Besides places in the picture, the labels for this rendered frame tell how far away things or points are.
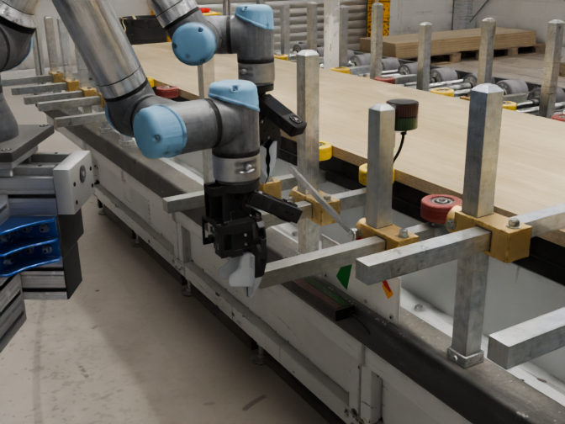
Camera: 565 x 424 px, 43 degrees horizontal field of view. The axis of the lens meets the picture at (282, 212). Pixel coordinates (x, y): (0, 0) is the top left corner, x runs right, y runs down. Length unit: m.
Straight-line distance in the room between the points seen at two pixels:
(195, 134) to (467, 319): 0.54
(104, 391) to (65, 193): 1.23
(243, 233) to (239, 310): 1.45
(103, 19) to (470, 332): 0.76
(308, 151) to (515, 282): 0.50
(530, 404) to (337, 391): 1.01
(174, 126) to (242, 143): 0.12
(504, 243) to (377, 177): 0.32
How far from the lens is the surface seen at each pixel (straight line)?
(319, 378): 2.19
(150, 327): 2.86
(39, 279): 1.48
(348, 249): 1.29
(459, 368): 1.27
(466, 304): 1.22
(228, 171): 1.10
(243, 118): 1.08
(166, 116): 1.02
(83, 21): 1.09
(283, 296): 1.81
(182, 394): 2.45
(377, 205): 1.35
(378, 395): 1.98
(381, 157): 1.32
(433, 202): 1.41
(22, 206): 1.43
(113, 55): 1.10
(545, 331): 0.86
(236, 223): 1.13
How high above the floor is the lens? 1.36
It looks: 20 degrees down
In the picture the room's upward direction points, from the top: 1 degrees counter-clockwise
